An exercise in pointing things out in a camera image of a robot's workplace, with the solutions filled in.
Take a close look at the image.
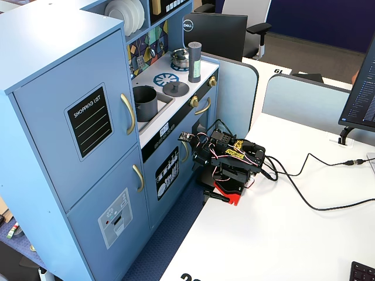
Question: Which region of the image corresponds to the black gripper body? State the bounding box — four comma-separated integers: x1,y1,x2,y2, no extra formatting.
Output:
193,137,217,162

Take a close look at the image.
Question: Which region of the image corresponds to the gray cylindrical salt shaker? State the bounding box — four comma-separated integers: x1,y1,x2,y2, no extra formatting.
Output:
187,41,203,84

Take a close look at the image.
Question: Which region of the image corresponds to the red and black robot base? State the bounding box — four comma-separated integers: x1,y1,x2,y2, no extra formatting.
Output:
196,163,255,207

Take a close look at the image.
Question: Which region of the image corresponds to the gray round pot lid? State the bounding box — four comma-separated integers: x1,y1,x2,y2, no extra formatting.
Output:
162,81,190,97

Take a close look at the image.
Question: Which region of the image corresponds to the gray plastic pot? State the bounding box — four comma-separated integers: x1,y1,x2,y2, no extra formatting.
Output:
132,85,159,123

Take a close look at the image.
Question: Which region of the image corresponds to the silver metal toy pot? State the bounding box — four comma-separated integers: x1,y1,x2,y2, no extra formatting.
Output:
170,48,190,68

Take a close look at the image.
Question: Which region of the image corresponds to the gray ice dispenser panel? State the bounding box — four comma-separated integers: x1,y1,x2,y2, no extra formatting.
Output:
97,187,134,250

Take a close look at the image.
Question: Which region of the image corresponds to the low light blue desk partition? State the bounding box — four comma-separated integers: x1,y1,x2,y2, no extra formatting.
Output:
261,73,375,147

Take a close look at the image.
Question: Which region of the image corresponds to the black shopping list board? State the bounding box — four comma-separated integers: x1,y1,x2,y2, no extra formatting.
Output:
63,82,114,162

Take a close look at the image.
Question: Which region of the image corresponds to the black Dell monitor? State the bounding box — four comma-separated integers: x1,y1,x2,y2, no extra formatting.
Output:
182,12,248,63

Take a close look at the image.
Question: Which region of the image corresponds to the dark office chair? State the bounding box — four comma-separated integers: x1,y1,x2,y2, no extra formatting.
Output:
193,0,217,14

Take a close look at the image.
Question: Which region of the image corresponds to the white-backed office chair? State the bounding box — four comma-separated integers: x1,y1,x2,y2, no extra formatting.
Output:
221,0,272,59

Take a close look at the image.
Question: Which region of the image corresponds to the white toy plate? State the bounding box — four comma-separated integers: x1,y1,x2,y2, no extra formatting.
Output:
122,0,139,33
134,0,146,30
104,0,131,36

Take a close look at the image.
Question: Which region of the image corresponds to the monitor with lit screen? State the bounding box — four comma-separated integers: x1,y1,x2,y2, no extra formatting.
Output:
338,33,375,132

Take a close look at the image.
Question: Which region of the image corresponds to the blue wooden toy kitchen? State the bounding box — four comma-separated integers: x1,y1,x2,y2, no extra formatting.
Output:
0,0,220,281

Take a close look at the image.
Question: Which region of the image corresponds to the black keyboard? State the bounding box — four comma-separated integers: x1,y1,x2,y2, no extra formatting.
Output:
350,261,375,281

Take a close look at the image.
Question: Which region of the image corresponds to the red green white roll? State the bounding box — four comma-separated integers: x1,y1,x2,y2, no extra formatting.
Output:
6,222,20,239

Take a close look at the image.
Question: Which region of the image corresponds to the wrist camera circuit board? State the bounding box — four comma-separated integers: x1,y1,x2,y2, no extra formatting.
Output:
178,131,196,143

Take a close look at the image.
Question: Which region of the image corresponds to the gold oven door handle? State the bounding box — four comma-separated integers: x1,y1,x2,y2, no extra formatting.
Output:
194,97,212,115

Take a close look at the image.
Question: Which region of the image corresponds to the short gold fridge handle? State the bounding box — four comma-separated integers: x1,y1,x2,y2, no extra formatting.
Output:
132,164,145,193

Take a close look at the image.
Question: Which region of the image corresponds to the long gold fridge handle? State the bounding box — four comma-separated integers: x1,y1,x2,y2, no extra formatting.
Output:
120,92,136,136

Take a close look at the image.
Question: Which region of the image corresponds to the thick black cable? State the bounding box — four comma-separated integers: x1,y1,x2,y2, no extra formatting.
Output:
265,156,375,211

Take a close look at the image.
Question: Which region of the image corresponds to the thin black USB cable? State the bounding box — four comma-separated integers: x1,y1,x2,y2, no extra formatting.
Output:
275,152,367,176

